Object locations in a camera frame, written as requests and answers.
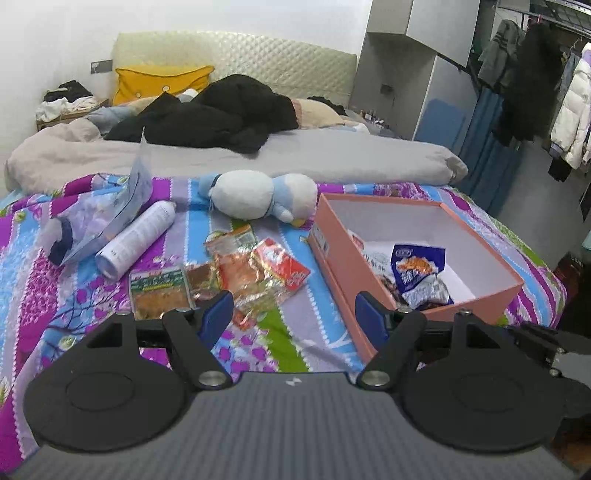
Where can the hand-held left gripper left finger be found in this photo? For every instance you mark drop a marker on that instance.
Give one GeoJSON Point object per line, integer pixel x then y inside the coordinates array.
{"type": "Point", "coordinates": [217, 314]}

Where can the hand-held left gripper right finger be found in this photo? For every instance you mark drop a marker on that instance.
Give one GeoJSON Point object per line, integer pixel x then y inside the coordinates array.
{"type": "Point", "coordinates": [369, 318]}

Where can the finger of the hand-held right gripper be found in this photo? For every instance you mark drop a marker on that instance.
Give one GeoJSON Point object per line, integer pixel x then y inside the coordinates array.
{"type": "Point", "coordinates": [535, 341]}

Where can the small clear orange snack packet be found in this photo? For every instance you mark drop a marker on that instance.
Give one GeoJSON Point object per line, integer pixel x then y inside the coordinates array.
{"type": "Point", "coordinates": [251, 309]}

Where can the silver snack packet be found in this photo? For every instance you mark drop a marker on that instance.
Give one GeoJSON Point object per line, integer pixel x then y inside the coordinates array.
{"type": "Point", "coordinates": [391, 288]}

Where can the brown snack packet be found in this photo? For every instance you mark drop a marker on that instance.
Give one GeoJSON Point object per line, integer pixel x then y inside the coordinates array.
{"type": "Point", "coordinates": [201, 279]}

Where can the green label snack packet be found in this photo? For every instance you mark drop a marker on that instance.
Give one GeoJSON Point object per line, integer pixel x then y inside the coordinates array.
{"type": "Point", "coordinates": [159, 295]}

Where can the blue and white snack packet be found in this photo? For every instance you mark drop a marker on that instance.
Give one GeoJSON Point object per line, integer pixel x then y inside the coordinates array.
{"type": "Point", "coordinates": [415, 267]}

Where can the pink cardboard box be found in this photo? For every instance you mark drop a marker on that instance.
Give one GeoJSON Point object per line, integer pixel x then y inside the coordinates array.
{"type": "Point", "coordinates": [332, 258]}

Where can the red label snack packet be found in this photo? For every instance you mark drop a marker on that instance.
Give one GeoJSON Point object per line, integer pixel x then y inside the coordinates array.
{"type": "Point", "coordinates": [284, 265]}

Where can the purple floral bedsheet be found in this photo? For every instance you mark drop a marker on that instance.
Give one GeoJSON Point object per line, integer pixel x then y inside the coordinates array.
{"type": "Point", "coordinates": [300, 323]}

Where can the green and orange snack packet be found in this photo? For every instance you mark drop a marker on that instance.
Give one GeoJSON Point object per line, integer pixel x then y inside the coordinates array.
{"type": "Point", "coordinates": [233, 237]}

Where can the white spray bottle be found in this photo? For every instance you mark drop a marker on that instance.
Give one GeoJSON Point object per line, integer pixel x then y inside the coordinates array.
{"type": "Point", "coordinates": [134, 237]}

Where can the white and blue plush toy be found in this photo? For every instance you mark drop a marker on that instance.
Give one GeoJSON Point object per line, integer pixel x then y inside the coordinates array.
{"type": "Point", "coordinates": [244, 194]}

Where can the clear plastic bag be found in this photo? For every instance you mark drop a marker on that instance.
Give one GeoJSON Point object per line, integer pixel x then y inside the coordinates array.
{"type": "Point", "coordinates": [134, 184]}

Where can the grey duvet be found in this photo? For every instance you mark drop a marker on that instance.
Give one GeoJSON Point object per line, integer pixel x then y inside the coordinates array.
{"type": "Point", "coordinates": [323, 159]}

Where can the blue curtain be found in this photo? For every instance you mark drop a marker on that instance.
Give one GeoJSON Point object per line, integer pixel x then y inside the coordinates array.
{"type": "Point", "coordinates": [485, 157]}

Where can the black jacket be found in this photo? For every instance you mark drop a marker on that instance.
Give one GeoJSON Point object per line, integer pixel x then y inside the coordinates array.
{"type": "Point", "coordinates": [207, 120]}

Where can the row of small bottles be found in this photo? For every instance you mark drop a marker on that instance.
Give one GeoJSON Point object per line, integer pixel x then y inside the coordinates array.
{"type": "Point", "coordinates": [374, 117]}

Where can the blue board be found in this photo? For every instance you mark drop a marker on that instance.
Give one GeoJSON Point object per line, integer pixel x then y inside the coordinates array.
{"type": "Point", "coordinates": [438, 124]}

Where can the pink and beige pillow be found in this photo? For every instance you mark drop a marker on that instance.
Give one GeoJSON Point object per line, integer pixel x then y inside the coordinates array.
{"type": "Point", "coordinates": [318, 117]}

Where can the dark cloth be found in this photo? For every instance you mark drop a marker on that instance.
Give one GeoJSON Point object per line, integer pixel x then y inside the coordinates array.
{"type": "Point", "coordinates": [330, 105]}

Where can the light blue cloth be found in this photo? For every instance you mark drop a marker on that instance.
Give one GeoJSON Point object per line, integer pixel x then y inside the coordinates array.
{"type": "Point", "coordinates": [108, 117]}

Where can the white puffer jacket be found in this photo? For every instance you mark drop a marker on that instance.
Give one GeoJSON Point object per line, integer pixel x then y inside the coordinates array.
{"type": "Point", "coordinates": [575, 110]}

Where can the yellow pillow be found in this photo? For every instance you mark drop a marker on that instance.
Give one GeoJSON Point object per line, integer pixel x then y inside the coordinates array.
{"type": "Point", "coordinates": [152, 85]}

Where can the wooden nightstand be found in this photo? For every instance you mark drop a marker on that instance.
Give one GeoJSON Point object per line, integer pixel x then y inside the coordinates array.
{"type": "Point", "coordinates": [60, 122]}

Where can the cream padded headboard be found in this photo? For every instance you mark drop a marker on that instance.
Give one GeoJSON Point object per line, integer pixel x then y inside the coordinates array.
{"type": "Point", "coordinates": [277, 64]}

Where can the black hanging coat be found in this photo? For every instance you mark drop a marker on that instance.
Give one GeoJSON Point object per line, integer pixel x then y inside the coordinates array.
{"type": "Point", "coordinates": [535, 83]}

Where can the pile of clothes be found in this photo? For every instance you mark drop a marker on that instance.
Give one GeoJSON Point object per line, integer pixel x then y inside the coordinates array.
{"type": "Point", "coordinates": [60, 106]}

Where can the grey wardrobe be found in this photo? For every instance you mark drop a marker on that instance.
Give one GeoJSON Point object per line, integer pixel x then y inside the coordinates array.
{"type": "Point", "coordinates": [401, 55]}

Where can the green hanging jacket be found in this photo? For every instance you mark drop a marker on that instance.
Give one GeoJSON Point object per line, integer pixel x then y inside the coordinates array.
{"type": "Point", "coordinates": [501, 50]}

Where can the metal clothes rail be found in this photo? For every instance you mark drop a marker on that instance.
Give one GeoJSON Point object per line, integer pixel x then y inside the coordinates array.
{"type": "Point", "coordinates": [554, 11]}

